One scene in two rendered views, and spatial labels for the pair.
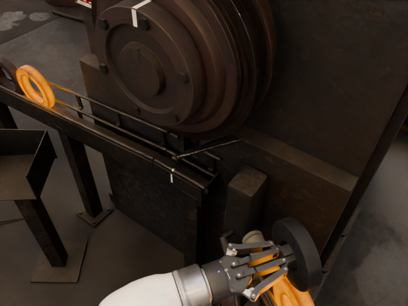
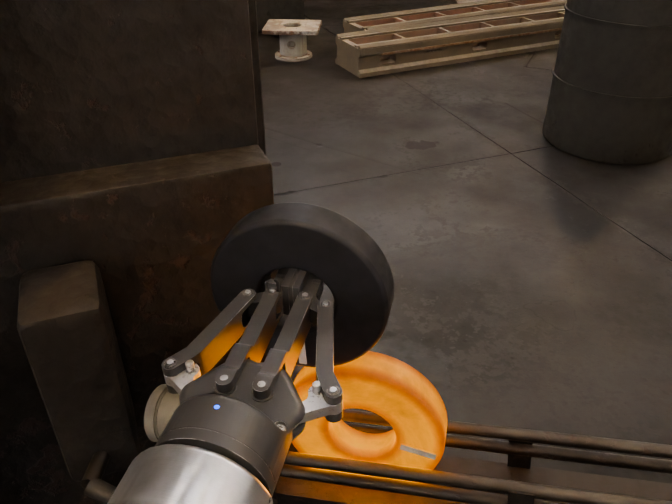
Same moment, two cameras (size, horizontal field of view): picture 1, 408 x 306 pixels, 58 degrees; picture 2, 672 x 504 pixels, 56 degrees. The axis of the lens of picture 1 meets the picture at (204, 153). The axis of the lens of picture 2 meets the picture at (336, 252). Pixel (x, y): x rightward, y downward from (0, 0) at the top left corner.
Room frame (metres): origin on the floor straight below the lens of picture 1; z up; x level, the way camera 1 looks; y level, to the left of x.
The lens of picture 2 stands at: (0.13, 0.13, 1.17)
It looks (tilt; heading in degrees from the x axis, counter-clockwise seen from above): 33 degrees down; 305
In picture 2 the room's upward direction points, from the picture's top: straight up
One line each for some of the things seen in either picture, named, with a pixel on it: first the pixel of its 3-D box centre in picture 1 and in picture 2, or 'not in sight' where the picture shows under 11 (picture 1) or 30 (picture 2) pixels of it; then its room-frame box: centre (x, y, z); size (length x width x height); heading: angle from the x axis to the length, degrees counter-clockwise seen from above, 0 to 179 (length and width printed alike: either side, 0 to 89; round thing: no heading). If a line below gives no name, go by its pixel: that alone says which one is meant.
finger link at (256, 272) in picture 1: (260, 271); (286, 352); (0.35, -0.12, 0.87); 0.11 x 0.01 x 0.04; 110
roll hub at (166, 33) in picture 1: (146, 67); not in sight; (0.69, 0.13, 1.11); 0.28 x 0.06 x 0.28; 56
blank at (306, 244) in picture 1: (295, 254); (301, 289); (0.40, -0.20, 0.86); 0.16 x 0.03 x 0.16; 22
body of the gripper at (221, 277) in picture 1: (227, 276); (235, 422); (0.34, -0.06, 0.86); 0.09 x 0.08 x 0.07; 112
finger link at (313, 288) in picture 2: (290, 264); (320, 298); (0.37, -0.19, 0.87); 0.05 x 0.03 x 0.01; 112
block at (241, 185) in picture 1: (244, 204); (83, 371); (0.65, -0.13, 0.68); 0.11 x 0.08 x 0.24; 146
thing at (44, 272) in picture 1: (30, 215); not in sight; (0.80, 0.66, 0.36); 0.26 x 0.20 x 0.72; 91
